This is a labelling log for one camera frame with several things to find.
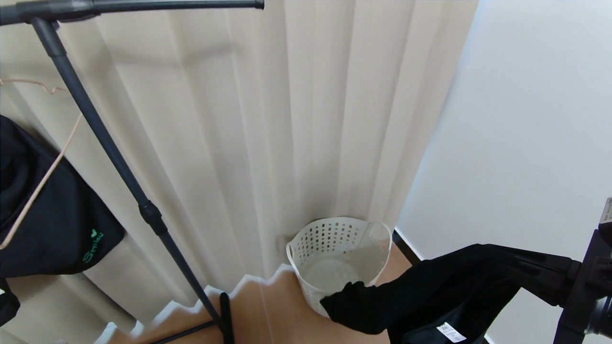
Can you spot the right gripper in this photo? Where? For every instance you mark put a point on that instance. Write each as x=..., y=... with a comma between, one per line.
x=593, y=286

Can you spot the white laundry basket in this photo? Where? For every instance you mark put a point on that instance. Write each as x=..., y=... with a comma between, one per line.
x=334, y=272

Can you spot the black short-sleeved shirt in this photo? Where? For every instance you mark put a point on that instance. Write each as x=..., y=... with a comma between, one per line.
x=420, y=296

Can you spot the black clothes rack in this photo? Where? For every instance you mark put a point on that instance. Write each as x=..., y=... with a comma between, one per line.
x=105, y=138

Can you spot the beige curtain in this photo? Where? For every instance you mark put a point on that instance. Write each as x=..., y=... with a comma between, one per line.
x=287, y=119

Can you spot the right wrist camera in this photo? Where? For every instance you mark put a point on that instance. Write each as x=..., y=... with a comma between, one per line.
x=606, y=215

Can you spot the pink clothes hanger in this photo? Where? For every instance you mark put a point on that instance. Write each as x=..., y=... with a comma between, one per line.
x=43, y=179

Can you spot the black shorts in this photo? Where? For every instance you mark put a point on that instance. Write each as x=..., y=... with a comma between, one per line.
x=62, y=224

